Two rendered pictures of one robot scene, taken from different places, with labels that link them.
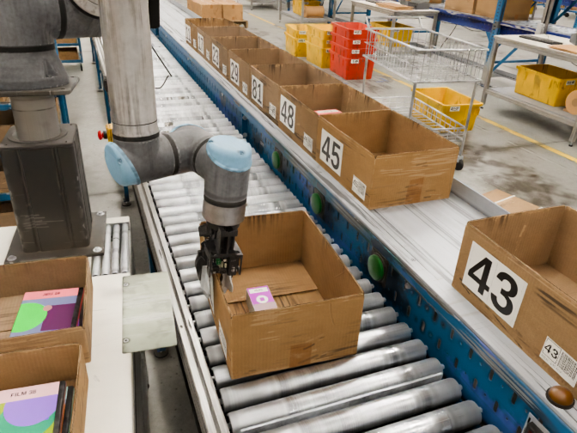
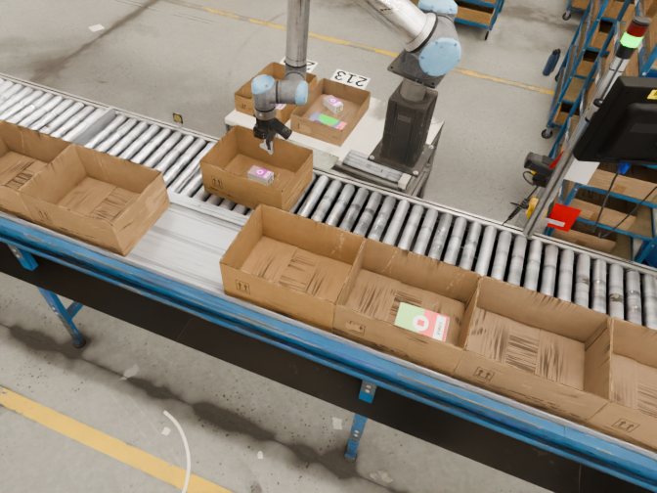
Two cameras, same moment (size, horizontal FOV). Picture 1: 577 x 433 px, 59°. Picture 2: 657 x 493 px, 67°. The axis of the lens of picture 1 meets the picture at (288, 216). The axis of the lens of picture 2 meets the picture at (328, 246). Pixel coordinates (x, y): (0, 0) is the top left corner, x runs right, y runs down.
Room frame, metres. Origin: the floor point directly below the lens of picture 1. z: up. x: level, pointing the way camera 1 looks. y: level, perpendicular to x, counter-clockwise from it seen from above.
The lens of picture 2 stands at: (2.32, -1.01, 2.26)
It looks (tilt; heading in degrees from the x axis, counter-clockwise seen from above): 49 degrees down; 130
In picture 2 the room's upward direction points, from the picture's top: 5 degrees clockwise
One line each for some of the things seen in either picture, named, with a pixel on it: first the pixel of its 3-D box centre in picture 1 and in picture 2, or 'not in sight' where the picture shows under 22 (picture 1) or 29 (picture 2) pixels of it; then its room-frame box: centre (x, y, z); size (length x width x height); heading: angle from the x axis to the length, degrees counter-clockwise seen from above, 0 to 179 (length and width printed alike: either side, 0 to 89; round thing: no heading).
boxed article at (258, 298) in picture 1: (261, 306); (260, 175); (1.00, 0.05, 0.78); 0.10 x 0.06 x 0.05; 19
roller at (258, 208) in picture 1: (233, 214); (374, 236); (1.56, 0.19, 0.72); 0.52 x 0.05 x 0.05; 112
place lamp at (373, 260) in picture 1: (374, 267); not in sight; (1.14, -0.24, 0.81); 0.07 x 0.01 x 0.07; 22
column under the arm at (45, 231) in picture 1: (51, 187); (407, 125); (1.32, 0.68, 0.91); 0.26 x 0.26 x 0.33; 17
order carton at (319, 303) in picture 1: (272, 283); (258, 170); (1.02, 0.03, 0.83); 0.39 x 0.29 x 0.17; 19
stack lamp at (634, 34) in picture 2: not in sight; (635, 33); (2.02, 0.67, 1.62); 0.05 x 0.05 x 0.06
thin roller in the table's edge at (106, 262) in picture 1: (106, 249); (374, 164); (1.27, 0.53, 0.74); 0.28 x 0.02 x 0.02; 17
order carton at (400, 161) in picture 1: (381, 154); (294, 265); (1.58, -0.29, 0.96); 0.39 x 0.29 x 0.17; 22
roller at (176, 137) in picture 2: not in sight; (150, 163); (0.54, -0.23, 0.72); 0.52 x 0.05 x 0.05; 112
